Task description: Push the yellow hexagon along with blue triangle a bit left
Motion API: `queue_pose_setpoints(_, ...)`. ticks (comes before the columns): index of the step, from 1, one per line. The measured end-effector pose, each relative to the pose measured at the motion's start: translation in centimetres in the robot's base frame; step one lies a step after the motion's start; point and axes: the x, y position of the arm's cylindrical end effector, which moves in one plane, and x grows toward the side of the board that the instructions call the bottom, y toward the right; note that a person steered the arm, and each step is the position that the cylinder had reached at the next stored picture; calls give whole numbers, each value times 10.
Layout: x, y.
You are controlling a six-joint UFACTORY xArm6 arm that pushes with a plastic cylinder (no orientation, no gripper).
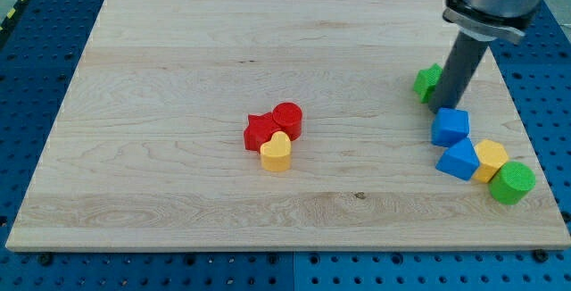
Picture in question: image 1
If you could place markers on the red cylinder block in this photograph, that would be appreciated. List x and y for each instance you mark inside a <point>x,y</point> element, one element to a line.
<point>288,116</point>

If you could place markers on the yellow heart block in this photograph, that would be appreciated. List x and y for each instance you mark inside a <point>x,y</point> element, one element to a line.
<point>276,153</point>

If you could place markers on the green star block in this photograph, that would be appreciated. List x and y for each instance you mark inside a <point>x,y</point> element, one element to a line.
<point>426,81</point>

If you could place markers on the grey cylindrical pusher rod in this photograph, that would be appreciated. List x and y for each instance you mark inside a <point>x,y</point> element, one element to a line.
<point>464,57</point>

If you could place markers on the wooden board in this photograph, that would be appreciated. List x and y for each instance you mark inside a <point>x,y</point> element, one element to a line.
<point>147,153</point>

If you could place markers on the red star block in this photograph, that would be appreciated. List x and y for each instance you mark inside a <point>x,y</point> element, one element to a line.
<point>259,130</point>

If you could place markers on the blue cube block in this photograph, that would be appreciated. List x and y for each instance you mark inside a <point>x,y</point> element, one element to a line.
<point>449,127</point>

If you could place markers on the blue triangle block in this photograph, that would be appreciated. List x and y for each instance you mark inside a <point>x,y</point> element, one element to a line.
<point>459,160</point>

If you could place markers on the yellow hexagon block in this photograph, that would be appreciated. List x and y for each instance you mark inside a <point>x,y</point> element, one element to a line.
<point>491,156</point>

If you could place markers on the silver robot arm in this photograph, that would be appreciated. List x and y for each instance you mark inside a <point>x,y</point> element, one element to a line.
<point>486,20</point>

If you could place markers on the green cylinder block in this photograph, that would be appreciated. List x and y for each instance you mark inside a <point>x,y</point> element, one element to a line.
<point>512,183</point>

